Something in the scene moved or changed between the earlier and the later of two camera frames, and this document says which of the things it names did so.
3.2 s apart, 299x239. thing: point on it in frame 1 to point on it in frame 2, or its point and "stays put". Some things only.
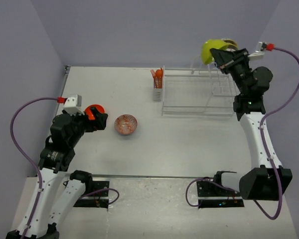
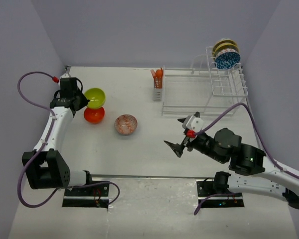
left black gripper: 93,125 to 84,100
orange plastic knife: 163,73 stays put
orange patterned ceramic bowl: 125,124 stays put
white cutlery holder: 157,92 stays put
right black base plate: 212,195 stays put
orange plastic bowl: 87,110 stays put
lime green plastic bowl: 207,56 to 96,96
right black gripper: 226,60 to 177,148
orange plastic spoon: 159,73 stays put
